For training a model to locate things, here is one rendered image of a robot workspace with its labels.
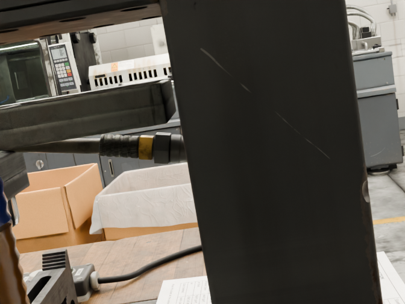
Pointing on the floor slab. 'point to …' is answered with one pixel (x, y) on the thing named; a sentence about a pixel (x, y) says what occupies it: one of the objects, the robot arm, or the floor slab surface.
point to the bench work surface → (132, 263)
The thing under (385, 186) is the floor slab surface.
